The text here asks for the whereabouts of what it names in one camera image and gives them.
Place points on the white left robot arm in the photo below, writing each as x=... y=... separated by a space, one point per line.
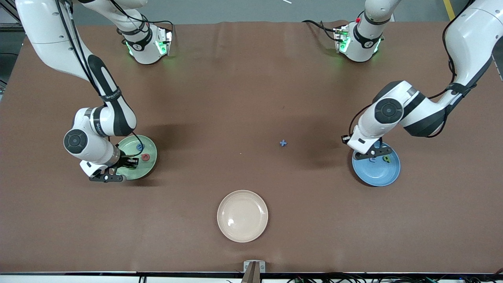
x=471 y=35

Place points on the upright aluminium post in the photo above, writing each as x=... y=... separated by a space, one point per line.
x=251 y=275

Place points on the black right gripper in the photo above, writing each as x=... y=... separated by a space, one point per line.
x=125 y=161

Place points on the blue plate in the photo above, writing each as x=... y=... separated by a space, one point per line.
x=376 y=173

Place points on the green plate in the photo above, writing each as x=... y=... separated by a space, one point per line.
x=147 y=169

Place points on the beige plate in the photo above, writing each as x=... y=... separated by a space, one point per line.
x=242 y=216

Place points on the grey metal bracket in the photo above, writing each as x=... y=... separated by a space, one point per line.
x=246 y=267

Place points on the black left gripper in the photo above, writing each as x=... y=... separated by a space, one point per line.
x=379 y=149

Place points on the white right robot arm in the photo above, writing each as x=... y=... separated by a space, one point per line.
x=43 y=35

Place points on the red round capital letter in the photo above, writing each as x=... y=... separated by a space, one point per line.
x=144 y=157

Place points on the aluminium frame profile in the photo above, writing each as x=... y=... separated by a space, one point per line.
x=8 y=7

